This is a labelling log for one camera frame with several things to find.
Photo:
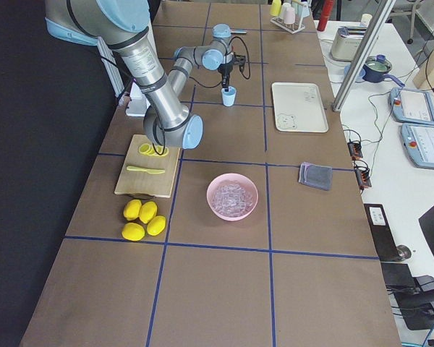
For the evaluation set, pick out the cream toaster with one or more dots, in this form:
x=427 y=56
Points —
x=346 y=42

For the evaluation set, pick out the red bottle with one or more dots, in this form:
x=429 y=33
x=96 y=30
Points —
x=325 y=14

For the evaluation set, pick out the grey folded cloth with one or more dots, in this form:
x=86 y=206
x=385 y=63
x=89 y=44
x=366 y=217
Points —
x=319 y=177

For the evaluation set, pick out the teach pendant near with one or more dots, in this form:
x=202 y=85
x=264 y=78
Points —
x=419 y=142

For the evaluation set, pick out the white cup rack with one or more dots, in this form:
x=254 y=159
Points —
x=292 y=28

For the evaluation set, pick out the teach pendant far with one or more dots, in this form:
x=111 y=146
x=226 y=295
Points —
x=411 y=106

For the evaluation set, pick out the aluminium frame post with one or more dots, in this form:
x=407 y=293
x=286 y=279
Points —
x=363 y=51

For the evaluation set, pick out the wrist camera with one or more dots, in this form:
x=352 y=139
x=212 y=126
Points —
x=240 y=61

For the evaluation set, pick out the yellow cup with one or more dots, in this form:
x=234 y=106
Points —
x=275 y=9

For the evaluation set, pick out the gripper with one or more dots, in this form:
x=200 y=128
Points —
x=224 y=71

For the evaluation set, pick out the yellow plastic knife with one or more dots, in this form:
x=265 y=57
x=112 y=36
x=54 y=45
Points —
x=145 y=170

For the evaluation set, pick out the cream bear tray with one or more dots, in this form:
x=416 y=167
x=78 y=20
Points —
x=298 y=107

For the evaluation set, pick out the pink cup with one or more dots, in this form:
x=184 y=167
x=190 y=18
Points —
x=288 y=15

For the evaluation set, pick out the pink bowl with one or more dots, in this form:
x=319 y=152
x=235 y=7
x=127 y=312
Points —
x=238 y=178

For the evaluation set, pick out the steel muddler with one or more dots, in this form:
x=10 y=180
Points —
x=238 y=32

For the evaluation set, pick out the blue saucepan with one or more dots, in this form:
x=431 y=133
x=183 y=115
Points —
x=377 y=68

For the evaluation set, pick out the light blue cup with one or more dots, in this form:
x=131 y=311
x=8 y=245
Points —
x=228 y=96

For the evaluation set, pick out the ice cubes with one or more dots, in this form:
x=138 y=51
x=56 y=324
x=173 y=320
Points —
x=230 y=199

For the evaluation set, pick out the teach pendant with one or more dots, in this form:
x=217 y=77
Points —
x=419 y=142
x=411 y=106

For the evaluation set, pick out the bamboo cutting board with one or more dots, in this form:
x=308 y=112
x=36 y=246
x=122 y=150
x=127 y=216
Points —
x=135 y=183

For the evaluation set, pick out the yellow lemon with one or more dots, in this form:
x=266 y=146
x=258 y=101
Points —
x=133 y=232
x=148 y=211
x=131 y=210
x=156 y=226

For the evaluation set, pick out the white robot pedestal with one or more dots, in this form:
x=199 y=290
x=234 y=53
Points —
x=138 y=104

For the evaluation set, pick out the lemon slices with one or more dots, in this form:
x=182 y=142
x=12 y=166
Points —
x=153 y=151

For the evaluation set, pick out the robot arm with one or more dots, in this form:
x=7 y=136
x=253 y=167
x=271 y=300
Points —
x=218 y=56
x=124 y=26

